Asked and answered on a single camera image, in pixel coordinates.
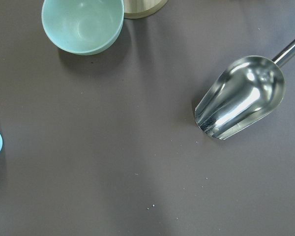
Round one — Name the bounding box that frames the wooden stand base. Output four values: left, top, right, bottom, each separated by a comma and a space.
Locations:
123, 0, 168, 19

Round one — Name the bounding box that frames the green bowl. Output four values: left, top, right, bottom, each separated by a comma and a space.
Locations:
41, 0, 124, 56

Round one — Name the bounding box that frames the metal scoop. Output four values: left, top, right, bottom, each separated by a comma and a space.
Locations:
194, 39, 295, 140

